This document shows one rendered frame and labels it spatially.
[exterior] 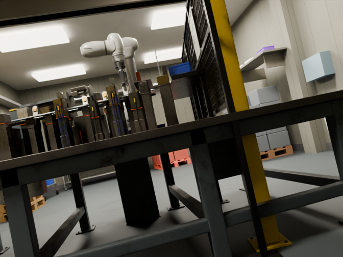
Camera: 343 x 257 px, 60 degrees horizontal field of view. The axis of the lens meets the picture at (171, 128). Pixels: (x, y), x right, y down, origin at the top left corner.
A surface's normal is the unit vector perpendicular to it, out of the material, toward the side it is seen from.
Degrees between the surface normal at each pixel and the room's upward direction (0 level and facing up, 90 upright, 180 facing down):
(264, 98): 90
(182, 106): 90
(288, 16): 90
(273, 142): 90
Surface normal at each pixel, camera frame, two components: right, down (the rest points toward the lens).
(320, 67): -0.97, 0.20
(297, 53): 0.15, -0.08
